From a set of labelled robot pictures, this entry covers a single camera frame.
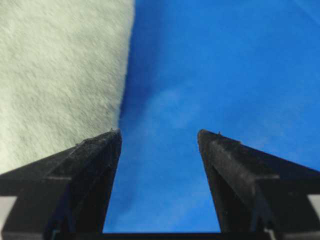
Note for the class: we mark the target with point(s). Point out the blue table cloth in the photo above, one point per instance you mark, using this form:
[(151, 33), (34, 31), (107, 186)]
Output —
[(248, 69)]

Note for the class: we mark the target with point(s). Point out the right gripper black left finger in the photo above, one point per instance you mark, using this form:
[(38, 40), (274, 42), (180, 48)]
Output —
[(63, 194)]

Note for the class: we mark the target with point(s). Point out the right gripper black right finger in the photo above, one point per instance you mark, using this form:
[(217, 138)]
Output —
[(257, 194)]

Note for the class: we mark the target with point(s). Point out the pale green bath towel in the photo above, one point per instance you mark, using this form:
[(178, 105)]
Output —
[(63, 67)]

